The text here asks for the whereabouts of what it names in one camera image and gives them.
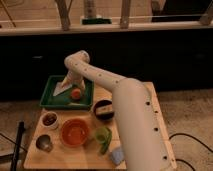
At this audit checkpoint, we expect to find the yellow strip in tray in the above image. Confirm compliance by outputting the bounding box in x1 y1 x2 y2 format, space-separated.
68 102 85 106

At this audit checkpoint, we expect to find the black bowl with block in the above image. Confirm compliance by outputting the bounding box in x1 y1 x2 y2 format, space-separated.
93 100 114 121

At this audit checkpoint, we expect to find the blue sponge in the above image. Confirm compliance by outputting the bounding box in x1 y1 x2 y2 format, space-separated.
109 147 124 165

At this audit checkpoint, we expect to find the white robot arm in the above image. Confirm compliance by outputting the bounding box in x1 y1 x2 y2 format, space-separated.
62 50 176 171

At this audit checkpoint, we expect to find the wooden board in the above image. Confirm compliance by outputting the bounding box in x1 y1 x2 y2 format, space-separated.
24 82 177 171

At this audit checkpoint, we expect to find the green plastic tray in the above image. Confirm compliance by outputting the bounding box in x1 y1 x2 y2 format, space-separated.
40 75 94 110

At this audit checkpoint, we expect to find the green cup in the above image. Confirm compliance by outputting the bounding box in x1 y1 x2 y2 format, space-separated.
93 127 109 144

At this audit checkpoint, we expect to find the black pole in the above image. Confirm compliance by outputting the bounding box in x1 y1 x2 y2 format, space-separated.
10 121 25 171

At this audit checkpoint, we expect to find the white cup with brown contents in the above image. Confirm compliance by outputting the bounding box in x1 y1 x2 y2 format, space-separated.
41 111 59 130

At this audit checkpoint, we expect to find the black floor cable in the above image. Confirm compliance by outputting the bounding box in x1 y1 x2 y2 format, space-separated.
168 132 213 171

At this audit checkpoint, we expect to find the orange bowl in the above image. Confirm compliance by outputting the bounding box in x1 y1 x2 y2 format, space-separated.
60 118 90 148

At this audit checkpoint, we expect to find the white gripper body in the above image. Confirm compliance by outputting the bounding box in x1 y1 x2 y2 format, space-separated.
61 75 85 91

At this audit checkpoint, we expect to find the white paper napkin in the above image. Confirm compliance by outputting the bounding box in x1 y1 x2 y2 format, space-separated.
53 82 72 96

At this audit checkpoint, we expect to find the green cucumber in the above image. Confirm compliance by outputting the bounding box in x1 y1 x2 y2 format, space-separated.
99 127 112 155

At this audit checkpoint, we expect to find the orange-red apple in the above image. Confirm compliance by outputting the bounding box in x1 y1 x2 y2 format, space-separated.
70 88 82 100

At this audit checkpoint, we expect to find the small metal cup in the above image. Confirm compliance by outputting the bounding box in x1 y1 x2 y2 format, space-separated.
36 134 53 152

